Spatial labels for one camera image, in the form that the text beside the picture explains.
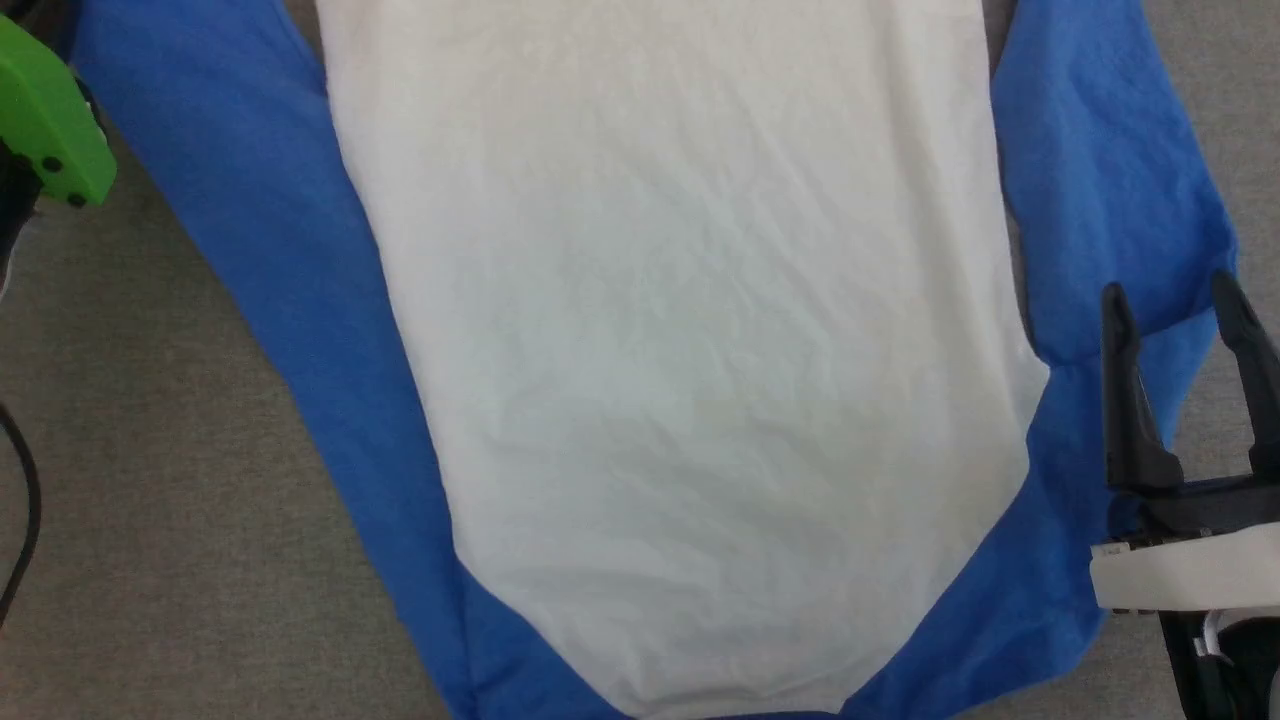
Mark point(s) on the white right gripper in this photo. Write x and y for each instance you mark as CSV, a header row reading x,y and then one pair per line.
x,y
1200,575

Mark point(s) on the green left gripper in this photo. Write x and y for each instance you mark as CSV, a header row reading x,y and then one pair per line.
x,y
50,120

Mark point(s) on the blue and white shirt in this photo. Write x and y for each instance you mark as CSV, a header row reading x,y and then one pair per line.
x,y
680,350

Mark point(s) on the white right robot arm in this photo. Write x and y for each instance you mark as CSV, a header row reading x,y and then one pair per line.
x,y
1250,670

